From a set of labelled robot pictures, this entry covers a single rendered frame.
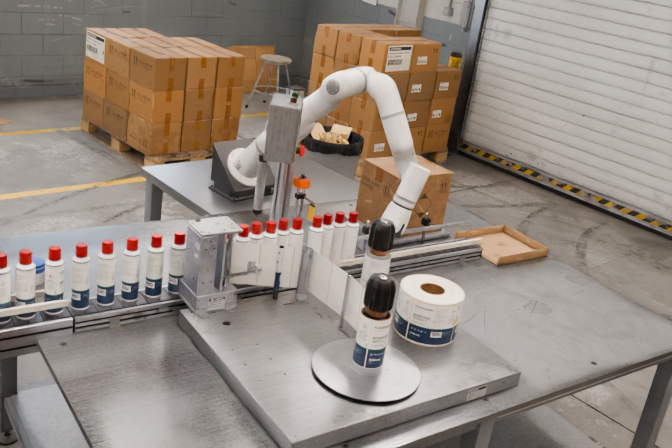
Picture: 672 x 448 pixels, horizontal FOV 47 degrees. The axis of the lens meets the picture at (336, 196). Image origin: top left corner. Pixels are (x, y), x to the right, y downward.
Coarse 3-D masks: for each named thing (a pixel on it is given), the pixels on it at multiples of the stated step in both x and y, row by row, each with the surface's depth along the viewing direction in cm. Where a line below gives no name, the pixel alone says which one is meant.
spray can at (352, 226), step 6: (354, 216) 272; (348, 222) 274; (354, 222) 273; (348, 228) 273; (354, 228) 273; (348, 234) 273; (354, 234) 274; (348, 240) 274; (354, 240) 275; (348, 246) 275; (354, 246) 276; (342, 252) 277; (348, 252) 276; (354, 252) 277; (342, 258) 277; (348, 258) 277
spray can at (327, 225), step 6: (324, 216) 267; (330, 216) 267; (324, 222) 268; (330, 222) 268; (324, 228) 267; (330, 228) 268; (324, 234) 268; (330, 234) 269; (324, 240) 269; (330, 240) 270; (324, 246) 270; (330, 246) 271; (324, 252) 270
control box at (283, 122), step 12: (276, 96) 253; (288, 96) 256; (276, 108) 243; (288, 108) 243; (300, 108) 245; (276, 120) 244; (288, 120) 244; (276, 132) 246; (288, 132) 246; (276, 144) 247; (288, 144) 247; (264, 156) 249; (276, 156) 248; (288, 156) 248
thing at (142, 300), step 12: (456, 240) 317; (432, 252) 302; (444, 252) 303; (360, 264) 282; (120, 300) 233; (144, 300) 235; (156, 300) 236; (168, 300) 238; (72, 312) 223; (84, 312) 224; (96, 312) 225
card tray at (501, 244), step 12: (480, 228) 337; (492, 228) 342; (504, 228) 346; (492, 240) 335; (504, 240) 337; (516, 240) 339; (528, 240) 335; (492, 252) 322; (504, 252) 324; (516, 252) 326; (528, 252) 319; (540, 252) 324; (504, 264) 313
